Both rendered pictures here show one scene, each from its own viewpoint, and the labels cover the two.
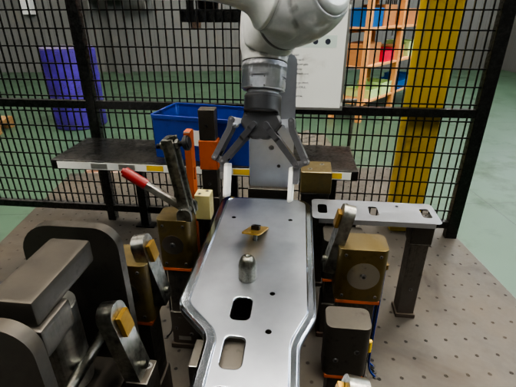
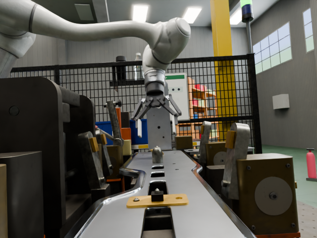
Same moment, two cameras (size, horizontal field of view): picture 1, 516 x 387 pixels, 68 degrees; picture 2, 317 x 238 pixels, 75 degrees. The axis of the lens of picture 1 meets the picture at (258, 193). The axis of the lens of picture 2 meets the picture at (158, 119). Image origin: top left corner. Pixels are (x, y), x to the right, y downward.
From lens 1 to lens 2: 35 cm
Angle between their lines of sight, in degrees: 29
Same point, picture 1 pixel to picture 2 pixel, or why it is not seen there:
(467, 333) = not seen: hidden behind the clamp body
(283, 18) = (164, 38)
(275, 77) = (160, 77)
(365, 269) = (222, 155)
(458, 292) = not seen: hidden behind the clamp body
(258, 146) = (152, 127)
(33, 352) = (57, 91)
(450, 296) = not seen: hidden behind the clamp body
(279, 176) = (164, 142)
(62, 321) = (65, 110)
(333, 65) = (182, 99)
